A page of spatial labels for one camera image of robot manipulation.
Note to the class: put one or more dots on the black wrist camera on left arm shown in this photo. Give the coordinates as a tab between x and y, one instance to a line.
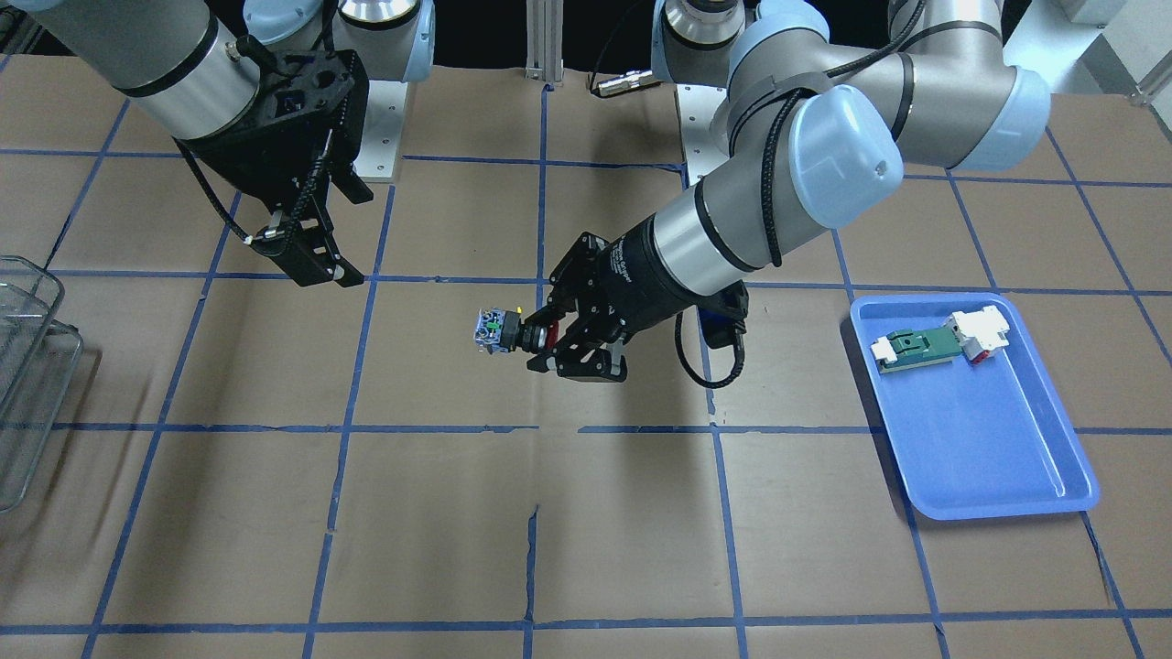
722	316

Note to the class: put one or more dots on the white circuit breaker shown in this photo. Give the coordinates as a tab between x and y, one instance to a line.
980	334

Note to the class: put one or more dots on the red emergency stop button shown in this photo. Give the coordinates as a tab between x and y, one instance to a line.
501	331

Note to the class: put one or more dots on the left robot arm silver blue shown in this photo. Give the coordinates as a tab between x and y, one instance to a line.
817	134

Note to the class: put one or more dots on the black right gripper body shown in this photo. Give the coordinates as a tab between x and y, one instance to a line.
231	166

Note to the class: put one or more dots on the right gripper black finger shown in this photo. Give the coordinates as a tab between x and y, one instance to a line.
310	256
351	185

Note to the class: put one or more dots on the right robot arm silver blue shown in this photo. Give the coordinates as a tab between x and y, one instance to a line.
171	58

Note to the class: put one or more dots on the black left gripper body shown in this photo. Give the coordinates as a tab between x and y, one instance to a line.
641	279

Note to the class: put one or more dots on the green terminal block module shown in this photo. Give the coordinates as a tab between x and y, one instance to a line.
906	349

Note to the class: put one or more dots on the aluminium frame post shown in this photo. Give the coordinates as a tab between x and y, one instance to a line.
544	21

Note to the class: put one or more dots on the silver wire mesh shelf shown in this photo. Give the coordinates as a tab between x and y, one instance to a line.
39	356

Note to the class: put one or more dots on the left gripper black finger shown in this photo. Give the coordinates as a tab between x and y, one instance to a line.
547	317
550	361

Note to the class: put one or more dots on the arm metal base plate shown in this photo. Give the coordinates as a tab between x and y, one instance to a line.
385	115
702	112

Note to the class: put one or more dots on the blue plastic tray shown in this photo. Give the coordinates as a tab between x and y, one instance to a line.
975	441

